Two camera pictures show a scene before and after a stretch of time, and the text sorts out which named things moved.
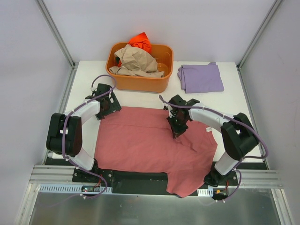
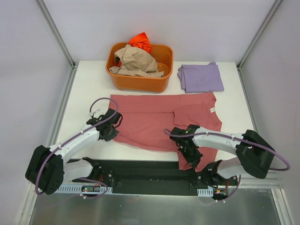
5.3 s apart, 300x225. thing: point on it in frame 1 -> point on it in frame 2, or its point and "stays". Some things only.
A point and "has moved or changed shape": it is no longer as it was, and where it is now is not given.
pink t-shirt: [142, 139] has moved or changed shape
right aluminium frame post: [258, 33] stays
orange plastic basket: [163, 54] stays
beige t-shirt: [136, 62] stays
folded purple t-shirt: [200, 78] stays
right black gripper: [177, 128] -> [191, 157]
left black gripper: [114, 103] -> [110, 132]
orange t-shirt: [141, 40] stays
